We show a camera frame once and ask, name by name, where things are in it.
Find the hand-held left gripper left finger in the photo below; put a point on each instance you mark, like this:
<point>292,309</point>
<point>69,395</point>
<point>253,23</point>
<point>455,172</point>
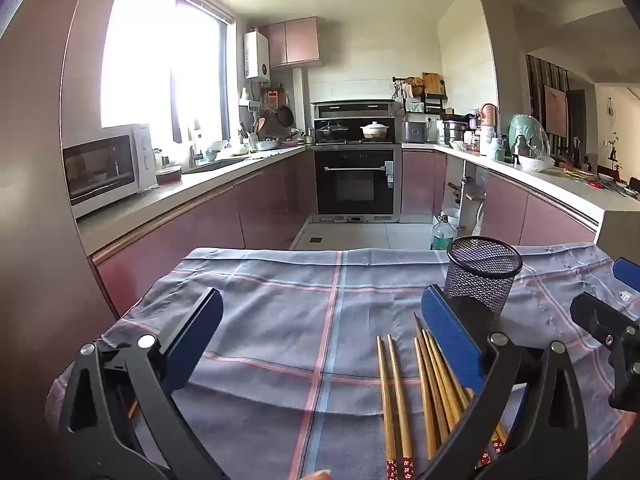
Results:
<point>192,340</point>

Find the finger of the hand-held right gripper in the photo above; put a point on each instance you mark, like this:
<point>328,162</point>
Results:
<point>629,275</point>
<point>620,332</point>

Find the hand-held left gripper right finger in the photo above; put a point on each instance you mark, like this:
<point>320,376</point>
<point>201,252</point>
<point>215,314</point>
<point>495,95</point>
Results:
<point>450,335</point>

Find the bundle of wooden chopsticks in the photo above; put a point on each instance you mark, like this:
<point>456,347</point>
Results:
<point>453,371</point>

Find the black mesh utensil cup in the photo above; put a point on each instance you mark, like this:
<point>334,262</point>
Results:
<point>482,280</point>

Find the grey checked tablecloth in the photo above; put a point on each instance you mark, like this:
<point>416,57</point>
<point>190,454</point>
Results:
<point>280,335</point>

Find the plastic water bottle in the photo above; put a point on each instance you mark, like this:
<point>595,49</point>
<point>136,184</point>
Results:
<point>442,237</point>

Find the white bowl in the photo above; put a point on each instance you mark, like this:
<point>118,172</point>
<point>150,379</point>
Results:
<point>536,162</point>

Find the dark red bowl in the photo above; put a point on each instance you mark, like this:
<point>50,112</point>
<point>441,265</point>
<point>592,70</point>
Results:
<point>169,175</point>

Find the green food cover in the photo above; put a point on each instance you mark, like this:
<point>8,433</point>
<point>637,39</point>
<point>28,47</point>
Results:
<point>530,132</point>

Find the black built-in oven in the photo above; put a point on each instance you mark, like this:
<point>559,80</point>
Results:
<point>355,185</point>

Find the kitchen faucet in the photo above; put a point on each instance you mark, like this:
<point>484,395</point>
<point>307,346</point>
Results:
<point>192,152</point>

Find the white microwave oven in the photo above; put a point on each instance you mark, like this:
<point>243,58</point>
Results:
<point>105,170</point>

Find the steel stockpot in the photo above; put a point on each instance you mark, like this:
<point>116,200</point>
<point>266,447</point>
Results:
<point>454,132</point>

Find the silver rice cooker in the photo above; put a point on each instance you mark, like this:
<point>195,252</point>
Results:
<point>416,132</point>

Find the pink kettle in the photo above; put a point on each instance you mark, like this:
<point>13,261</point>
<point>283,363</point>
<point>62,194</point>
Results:
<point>491,117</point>

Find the white casserole pot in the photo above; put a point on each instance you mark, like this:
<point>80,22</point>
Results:
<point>376,131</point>

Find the black cooking pot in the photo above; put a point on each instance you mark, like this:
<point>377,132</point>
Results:
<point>331,132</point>

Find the hanging frying pan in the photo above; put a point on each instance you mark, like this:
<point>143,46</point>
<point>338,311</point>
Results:
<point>285,116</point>

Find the steel range hood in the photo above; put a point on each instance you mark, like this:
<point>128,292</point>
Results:
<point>355,109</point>

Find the wooden cutting board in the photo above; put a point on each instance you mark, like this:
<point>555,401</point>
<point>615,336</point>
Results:
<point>431,82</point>

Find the kitchen window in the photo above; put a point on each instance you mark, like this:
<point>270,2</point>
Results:
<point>150,60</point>

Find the white water heater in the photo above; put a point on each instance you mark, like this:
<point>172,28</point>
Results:
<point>257,55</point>

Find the wall picture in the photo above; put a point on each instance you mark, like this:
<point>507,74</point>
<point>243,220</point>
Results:
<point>555,110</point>

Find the black wall rack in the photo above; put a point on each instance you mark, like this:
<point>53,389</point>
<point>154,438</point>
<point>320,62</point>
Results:
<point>430,102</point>

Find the pink wall cabinet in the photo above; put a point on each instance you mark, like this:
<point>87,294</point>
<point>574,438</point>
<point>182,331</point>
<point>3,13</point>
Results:
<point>295,42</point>

